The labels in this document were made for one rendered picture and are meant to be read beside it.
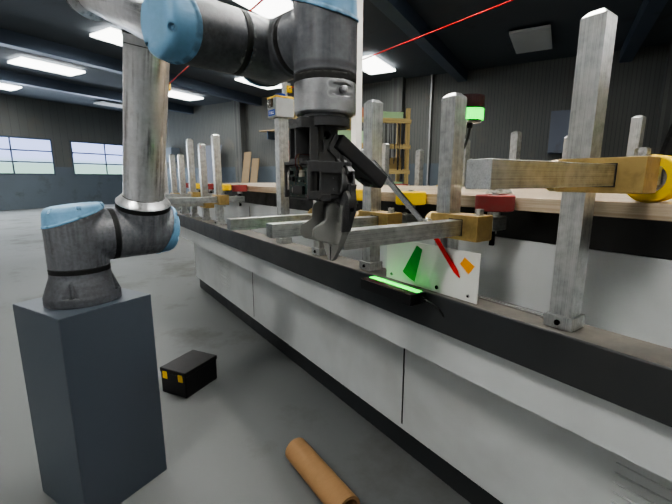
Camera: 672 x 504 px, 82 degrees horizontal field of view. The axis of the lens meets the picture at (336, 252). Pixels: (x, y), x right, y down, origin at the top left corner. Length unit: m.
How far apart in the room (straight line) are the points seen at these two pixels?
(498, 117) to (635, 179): 9.22
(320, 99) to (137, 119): 0.72
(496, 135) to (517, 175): 9.35
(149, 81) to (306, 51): 0.66
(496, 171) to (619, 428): 0.49
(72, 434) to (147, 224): 0.59
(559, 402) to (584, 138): 0.44
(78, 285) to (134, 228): 0.21
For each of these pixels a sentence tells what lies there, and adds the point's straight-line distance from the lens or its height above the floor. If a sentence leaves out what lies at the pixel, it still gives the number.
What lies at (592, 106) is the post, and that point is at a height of 1.04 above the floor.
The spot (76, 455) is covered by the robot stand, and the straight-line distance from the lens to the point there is 1.34.
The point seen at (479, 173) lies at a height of 0.95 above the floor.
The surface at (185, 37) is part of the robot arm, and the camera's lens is 0.59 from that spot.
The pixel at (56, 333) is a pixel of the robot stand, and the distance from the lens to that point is 1.21.
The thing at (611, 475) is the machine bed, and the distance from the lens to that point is 1.07.
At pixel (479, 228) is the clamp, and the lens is 0.79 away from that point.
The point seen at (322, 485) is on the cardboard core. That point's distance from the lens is 1.31.
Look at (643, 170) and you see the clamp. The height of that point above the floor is 0.95.
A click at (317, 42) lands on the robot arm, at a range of 0.58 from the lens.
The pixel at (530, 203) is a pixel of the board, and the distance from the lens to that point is 0.91.
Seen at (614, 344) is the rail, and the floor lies 0.70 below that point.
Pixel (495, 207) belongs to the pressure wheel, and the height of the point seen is 0.88.
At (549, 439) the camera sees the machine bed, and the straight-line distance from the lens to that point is 1.11.
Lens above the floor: 0.94
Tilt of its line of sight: 11 degrees down
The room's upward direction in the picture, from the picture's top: straight up
